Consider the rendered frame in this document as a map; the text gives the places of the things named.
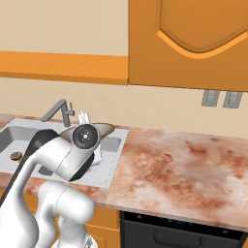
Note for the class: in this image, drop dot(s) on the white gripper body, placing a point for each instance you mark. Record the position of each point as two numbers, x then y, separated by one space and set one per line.
84 118

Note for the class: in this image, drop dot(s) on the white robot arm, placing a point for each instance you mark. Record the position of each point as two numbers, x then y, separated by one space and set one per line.
48 155

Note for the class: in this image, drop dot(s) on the grey steel sink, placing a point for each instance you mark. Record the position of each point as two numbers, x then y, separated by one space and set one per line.
113 168

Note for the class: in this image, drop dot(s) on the brown mushroom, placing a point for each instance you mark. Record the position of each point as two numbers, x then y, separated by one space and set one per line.
16 156

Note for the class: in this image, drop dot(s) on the grey tap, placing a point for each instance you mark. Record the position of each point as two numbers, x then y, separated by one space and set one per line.
55 108

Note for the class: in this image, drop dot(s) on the orange base cupboard door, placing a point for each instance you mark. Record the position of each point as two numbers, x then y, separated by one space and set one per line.
105 239

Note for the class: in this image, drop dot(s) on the orange wall shelf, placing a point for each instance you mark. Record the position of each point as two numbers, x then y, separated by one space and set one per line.
64 68

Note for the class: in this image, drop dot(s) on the grey wall socket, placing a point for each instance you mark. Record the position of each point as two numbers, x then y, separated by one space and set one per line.
210 98
232 99

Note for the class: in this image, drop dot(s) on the orange wall cupboard door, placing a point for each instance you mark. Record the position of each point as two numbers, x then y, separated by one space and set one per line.
187 42

